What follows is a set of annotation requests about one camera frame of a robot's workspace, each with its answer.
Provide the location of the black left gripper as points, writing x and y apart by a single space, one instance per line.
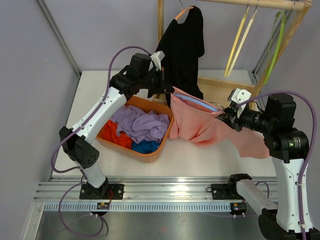
163 86

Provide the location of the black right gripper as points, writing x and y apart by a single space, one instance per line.
231 119

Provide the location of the light blue clothes hanger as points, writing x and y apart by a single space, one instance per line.
196 103

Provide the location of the pink t shirt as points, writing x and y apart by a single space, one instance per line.
197 124

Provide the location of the purple t shirt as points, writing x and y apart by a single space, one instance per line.
140 125

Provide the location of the cream clothes hanger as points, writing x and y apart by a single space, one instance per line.
247 29

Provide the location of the yellow clothes hanger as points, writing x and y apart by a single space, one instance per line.
235 46

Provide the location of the blue t shirt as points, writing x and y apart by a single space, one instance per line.
145 147

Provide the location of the green clothes hanger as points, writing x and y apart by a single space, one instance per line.
272 61

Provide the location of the orange t shirt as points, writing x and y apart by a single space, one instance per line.
109 133

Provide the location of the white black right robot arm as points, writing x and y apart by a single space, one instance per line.
290 150

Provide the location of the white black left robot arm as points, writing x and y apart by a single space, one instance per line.
143 72

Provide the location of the black t shirt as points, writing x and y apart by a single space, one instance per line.
183 45

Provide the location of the orange clothes hanger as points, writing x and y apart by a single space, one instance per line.
183 10

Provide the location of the wooden clothes rack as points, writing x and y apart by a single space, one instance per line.
220 23

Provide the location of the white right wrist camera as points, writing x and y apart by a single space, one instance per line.
238 96

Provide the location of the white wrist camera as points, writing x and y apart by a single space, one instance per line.
238 96
156 59

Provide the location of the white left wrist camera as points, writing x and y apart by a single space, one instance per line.
156 59

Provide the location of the right aluminium frame post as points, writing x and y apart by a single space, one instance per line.
258 72

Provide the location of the aluminium frame post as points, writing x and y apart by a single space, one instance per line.
258 72
58 35

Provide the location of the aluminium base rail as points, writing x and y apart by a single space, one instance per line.
139 194

